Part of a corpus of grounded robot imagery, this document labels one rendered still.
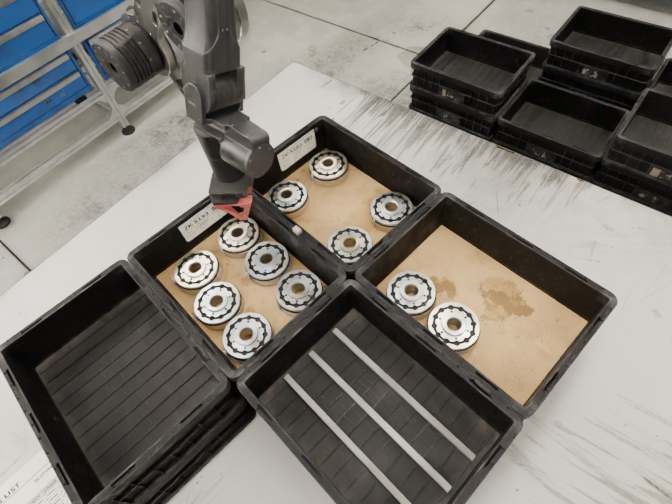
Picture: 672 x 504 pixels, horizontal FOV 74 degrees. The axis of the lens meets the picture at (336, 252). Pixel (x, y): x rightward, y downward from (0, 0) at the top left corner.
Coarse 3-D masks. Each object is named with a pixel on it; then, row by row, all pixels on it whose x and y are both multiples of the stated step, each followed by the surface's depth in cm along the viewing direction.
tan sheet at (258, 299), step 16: (208, 240) 110; (272, 240) 108; (224, 256) 107; (224, 272) 104; (240, 272) 104; (176, 288) 103; (240, 288) 102; (256, 288) 101; (272, 288) 101; (192, 304) 100; (256, 304) 99; (272, 304) 99; (272, 320) 96; (288, 320) 96
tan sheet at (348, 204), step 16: (288, 176) 119; (304, 176) 119; (352, 176) 117; (368, 176) 117; (320, 192) 115; (336, 192) 115; (352, 192) 114; (368, 192) 114; (384, 192) 113; (320, 208) 112; (336, 208) 112; (352, 208) 111; (368, 208) 111; (304, 224) 110; (320, 224) 109; (336, 224) 109; (352, 224) 109; (368, 224) 108; (320, 240) 107
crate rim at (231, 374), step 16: (192, 208) 103; (176, 224) 101; (304, 240) 95; (128, 256) 97; (320, 256) 94; (144, 272) 96; (336, 272) 90; (160, 288) 92; (208, 352) 83; (256, 352) 82; (224, 368) 81; (240, 368) 81
